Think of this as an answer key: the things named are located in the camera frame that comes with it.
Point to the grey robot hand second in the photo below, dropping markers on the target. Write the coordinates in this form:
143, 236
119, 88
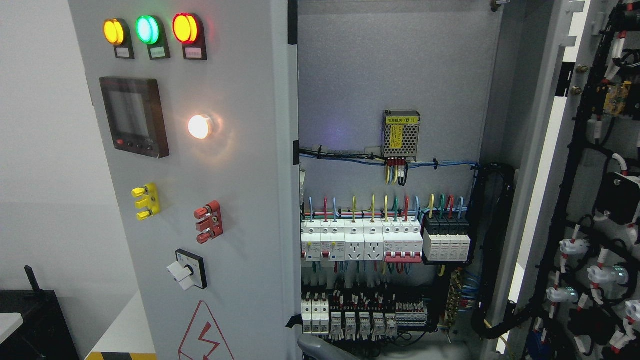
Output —
321, 350

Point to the white glowing indicator lamp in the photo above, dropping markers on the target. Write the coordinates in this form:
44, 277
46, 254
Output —
200, 126

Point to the metal mesh power supply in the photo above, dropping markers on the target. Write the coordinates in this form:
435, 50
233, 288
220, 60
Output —
400, 134

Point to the yellow terminal post block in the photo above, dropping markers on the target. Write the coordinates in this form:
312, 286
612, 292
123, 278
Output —
147, 200

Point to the white rotary selector switch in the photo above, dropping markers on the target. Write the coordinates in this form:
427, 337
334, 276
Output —
188, 270

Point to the red electric hazard warning sticker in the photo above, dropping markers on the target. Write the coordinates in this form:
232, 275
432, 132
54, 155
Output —
203, 339

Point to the red terminal post block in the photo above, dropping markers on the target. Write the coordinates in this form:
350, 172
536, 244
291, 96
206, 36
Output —
210, 222

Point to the black box on left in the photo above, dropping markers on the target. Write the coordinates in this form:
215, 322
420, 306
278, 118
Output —
40, 331

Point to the grey cabinet door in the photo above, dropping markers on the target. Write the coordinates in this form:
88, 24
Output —
242, 74
560, 270

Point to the lower relay terminal row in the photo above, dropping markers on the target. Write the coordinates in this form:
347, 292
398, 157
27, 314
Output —
359, 315

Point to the yellow indicator lamp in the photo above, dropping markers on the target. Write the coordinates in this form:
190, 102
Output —
116, 32

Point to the white socket breaker row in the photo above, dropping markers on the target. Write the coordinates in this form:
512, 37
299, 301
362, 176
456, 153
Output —
342, 240

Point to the red handle circuit breaker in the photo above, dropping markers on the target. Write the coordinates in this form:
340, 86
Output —
403, 242

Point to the red indicator lamp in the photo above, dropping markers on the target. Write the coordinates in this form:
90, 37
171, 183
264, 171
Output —
186, 28

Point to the green indicator lamp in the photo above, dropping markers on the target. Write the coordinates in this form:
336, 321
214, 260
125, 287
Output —
147, 29

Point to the black white surge protector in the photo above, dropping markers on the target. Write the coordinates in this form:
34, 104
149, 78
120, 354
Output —
445, 240

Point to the brass ground terminal bar right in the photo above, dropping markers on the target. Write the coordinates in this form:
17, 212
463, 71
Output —
453, 299

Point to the black digital power meter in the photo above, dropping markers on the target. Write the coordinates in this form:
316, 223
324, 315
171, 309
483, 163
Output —
134, 111

